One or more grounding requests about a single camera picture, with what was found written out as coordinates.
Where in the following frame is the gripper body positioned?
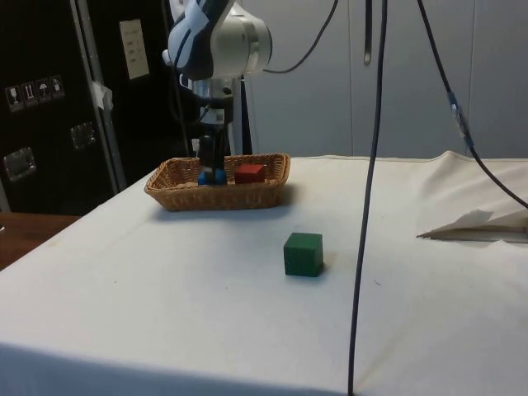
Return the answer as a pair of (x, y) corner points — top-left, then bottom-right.
(200, 122), (229, 144)

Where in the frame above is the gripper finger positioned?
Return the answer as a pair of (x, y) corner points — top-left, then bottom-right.
(200, 138), (226, 185)

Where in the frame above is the blue cube block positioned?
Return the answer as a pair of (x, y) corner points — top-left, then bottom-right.
(197, 168), (229, 187)

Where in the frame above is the wicker basket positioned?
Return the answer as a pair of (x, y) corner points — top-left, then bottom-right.
(144, 152), (292, 213)

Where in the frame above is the red cube block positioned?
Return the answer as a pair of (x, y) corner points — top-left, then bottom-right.
(233, 163), (266, 185)

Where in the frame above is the pale locker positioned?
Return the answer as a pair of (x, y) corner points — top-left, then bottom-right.
(348, 0), (528, 161)
(243, 0), (351, 158)

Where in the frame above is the green cube block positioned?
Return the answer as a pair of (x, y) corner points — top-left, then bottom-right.
(282, 231), (324, 277)

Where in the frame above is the black cabinet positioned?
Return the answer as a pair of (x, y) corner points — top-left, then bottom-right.
(0, 0), (248, 216)

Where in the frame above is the black cable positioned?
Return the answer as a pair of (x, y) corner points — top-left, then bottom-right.
(167, 57), (204, 154)
(362, 0), (374, 66)
(416, 0), (528, 208)
(347, 0), (389, 395)
(262, 0), (340, 74)

